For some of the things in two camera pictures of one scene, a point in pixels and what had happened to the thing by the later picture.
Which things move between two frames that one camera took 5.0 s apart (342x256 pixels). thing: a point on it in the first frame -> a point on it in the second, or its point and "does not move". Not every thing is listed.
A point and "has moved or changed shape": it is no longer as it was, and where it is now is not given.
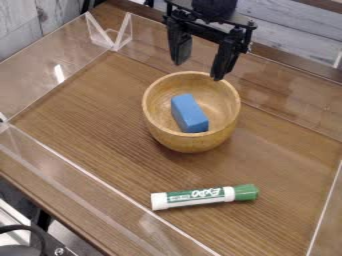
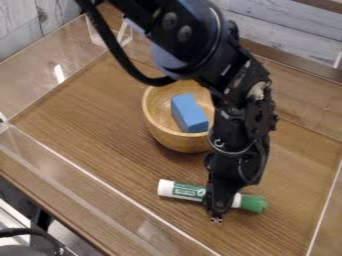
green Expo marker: [202, 197] has moved or changed shape
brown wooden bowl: [218, 99] does not move
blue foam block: [189, 114] does not move
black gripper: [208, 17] -> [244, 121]
